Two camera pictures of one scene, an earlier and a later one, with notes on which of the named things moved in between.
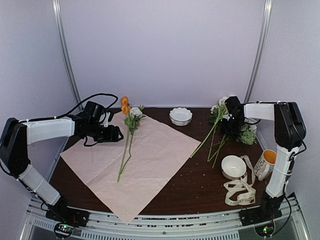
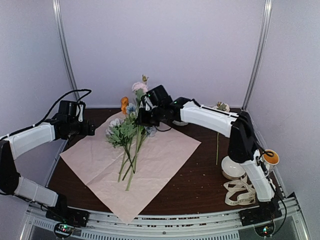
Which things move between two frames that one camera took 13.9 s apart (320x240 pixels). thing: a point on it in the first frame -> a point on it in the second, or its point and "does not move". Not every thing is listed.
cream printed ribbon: (242, 191) does not move
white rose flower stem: (218, 112) -> (224, 107)
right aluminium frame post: (259, 51) does not move
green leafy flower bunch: (243, 133) -> (120, 134)
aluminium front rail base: (290, 224) does not move
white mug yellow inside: (265, 164) does not move
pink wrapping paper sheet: (127, 173) does not move
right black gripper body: (233, 127) -> (153, 117)
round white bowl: (233, 167) does not move
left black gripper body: (103, 136) -> (84, 130)
